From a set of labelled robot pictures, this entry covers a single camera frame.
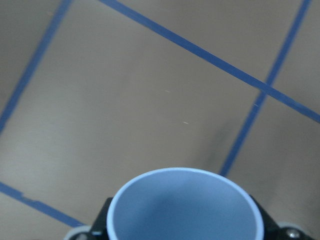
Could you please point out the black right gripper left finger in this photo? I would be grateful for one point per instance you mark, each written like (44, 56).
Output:
(98, 230)

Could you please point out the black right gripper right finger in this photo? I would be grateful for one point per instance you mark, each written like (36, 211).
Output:
(271, 228)

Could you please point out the light blue plastic cup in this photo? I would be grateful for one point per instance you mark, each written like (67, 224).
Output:
(181, 203)

